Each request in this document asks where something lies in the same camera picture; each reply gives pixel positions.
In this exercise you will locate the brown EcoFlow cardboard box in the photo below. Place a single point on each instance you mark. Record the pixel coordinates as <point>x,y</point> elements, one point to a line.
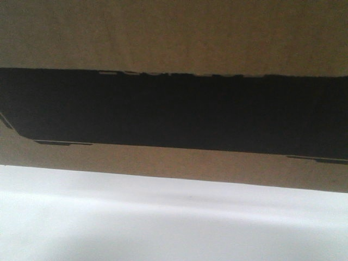
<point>252,38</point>

